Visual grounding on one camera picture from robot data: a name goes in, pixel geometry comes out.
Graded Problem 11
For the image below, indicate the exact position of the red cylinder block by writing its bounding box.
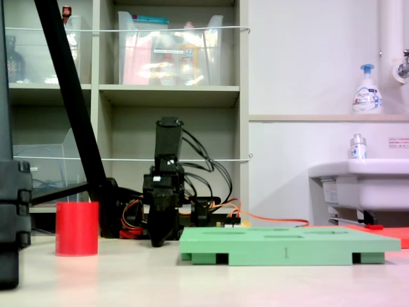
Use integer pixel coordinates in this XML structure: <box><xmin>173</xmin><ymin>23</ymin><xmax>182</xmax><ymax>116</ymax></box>
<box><xmin>55</xmin><ymin>201</ymin><xmax>100</xmax><ymax>257</ymax></box>

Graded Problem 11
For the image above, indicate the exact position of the red base clamp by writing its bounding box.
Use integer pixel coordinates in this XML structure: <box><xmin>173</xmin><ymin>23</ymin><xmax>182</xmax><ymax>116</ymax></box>
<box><xmin>120</xmin><ymin>226</ymin><xmax>143</xmax><ymax>239</ymax></box>

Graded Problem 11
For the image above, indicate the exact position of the beige shelf unit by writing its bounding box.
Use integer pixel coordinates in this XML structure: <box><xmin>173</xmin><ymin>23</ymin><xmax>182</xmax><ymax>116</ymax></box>
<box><xmin>0</xmin><ymin>0</ymin><xmax>250</xmax><ymax>215</ymax></box>

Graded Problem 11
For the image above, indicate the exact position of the green shape sorter board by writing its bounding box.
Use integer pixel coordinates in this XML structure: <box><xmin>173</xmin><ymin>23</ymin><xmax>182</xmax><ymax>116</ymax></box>
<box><xmin>178</xmin><ymin>226</ymin><xmax>402</xmax><ymax>266</ymax></box>

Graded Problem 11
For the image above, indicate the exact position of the pink sheet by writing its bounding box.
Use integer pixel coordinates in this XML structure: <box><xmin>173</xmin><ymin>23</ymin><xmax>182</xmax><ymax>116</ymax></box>
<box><xmin>123</xmin><ymin>36</ymin><xmax>153</xmax><ymax>86</ymax></box>

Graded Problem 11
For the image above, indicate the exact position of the yellow labelled bottle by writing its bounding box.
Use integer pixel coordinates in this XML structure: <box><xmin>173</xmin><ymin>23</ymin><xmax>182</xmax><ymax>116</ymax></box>
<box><xmin>178</xmin><ymin>21</ymin><xmax>201</xmax><ymax>86</ymax></box>

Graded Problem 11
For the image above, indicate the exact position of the large clear plastic bin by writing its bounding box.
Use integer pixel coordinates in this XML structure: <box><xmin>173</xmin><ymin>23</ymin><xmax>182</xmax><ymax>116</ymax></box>
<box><xmin>118</xmin><ymin>11</ymin><xmax>224</xmax><ymax>86</ymax></box>

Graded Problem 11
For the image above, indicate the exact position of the notched black stack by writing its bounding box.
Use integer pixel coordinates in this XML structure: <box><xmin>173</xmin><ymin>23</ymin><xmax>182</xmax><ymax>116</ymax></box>
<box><xmin>0</xmin><ymin>0</ymin><xmax>33</xmax><ymax>290</ymax></box>

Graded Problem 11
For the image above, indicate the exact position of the blue topped packet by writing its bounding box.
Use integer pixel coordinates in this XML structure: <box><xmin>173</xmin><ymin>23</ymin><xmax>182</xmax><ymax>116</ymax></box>
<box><xmin>132</xmin><ymin>14</ymin><xmax>170</xmax><ymax>31</ymax></box>

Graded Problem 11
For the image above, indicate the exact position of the dark glass bottle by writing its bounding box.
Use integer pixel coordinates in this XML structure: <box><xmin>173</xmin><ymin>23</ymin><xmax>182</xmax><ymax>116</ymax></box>
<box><xmin>5</xmin><ymin>35</ymin><xmax>26</xmax><ymax>84</ymax></box>

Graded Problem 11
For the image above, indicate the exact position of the red capped bottle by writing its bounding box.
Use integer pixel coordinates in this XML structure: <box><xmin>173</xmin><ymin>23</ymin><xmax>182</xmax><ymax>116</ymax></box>
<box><xmin>61</xmin><ymin>5</ymin><xmax>73</xmax><ymax>26</ymax></box>

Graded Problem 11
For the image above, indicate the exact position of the small clear sanitizer bottle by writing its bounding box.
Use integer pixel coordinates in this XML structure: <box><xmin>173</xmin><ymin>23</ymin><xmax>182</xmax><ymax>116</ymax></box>
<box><xmin>348</xmin><ymin>133</ymin><xmax>368</xmax><ymax>161</ymax></box>

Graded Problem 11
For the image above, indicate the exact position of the white sink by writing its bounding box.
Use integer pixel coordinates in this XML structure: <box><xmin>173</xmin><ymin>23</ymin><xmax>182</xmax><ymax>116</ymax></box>
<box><xmin>308</xmin><ymin>159</ymin><xmax>409</xmax><ymax>224</ymax></box>

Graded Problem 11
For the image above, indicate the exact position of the white foam soap bottle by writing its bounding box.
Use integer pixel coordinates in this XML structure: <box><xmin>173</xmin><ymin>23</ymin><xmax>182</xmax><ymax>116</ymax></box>
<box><xmin>352</xmin><ymin>63</ymin><xmax>383</xmax><ymax>115</ymax></box>

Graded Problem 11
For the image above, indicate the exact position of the metal faucet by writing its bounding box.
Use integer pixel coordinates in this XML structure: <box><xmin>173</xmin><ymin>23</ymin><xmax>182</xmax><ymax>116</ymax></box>
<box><xmin>392</xmin><ymin>49</ymin><xmax>409</xmax><ymax>84</ymax></box>

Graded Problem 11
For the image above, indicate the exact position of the black arm wire bundle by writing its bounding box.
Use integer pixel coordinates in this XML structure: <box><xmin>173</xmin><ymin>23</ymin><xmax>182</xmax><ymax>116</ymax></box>
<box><xmin>178</xmin><ymin>129</ymin><xmax>233</xmax><ymax>205</ymax></box>

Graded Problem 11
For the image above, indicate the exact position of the circuit board with wires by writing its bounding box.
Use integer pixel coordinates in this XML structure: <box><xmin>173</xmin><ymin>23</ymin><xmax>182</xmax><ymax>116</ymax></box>
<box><xmin>214</xmin><ymin>219</ymin><xmax>242</xmax><ymax>229</ymax></box>

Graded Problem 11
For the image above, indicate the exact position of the orange wire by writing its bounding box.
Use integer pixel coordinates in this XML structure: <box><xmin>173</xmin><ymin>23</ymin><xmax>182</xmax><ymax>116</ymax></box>
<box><xmin>220</xmin><ymin>197</ymin><xmax>310</xmax><ymax>228</ymax></box>

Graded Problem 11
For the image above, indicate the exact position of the white wall sign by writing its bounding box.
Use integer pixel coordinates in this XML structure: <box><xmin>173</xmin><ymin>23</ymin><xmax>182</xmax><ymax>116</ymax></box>
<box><xmin>388</xmin><ymin>137</ymin><xmax>409</xmax><ymax>149</ymax></box>

